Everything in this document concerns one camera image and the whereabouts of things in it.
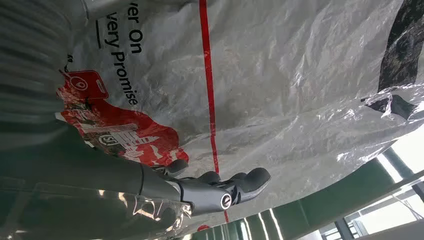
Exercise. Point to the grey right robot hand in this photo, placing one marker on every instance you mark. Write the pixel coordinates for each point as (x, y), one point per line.
(82, 185)

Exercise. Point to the black window frame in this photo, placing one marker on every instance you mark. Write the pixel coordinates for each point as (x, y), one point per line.
(399, 162)

